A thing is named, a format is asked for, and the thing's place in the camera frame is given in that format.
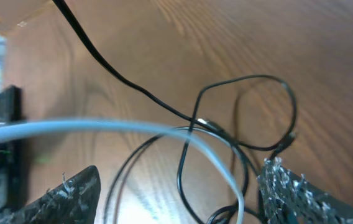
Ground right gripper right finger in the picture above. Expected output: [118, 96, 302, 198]
[257, 157, 353, 224]

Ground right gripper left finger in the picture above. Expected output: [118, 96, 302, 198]
[0, 166, 101, 224]

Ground black USB cable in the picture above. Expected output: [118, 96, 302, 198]
[52, 0, 298, 224]

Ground white USB cable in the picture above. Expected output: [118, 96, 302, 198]
[0, 117, 245, 224]

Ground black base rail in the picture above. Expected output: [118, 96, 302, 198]
[0, 85, 25, 218]

